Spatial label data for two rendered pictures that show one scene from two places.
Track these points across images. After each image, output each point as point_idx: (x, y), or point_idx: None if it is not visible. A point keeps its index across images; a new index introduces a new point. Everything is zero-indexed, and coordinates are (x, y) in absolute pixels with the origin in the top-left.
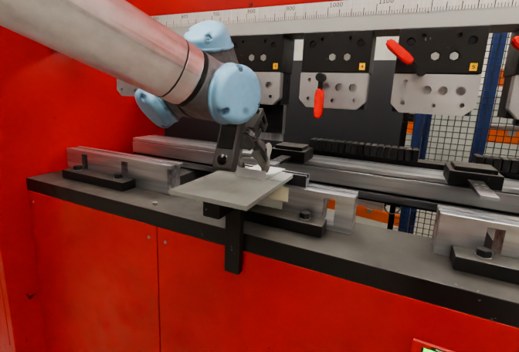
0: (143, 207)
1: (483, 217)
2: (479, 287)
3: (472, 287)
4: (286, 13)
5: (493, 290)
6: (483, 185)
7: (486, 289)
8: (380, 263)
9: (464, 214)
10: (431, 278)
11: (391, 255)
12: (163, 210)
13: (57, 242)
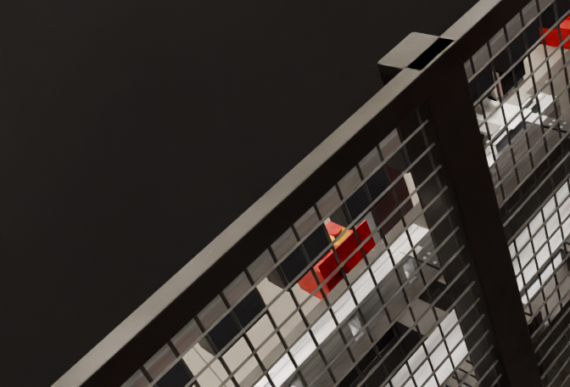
0: (539, 79)
1: (397, 245)
2: (375, 253)
3: (377, 249)
4: None
5: (371, 258)
6: (434, 261)
7: (372, 255)
8: (415, 211)
9: (404, 236)
10: (391, 232)
11: (423, 221)
12: (530, 92)
13: None
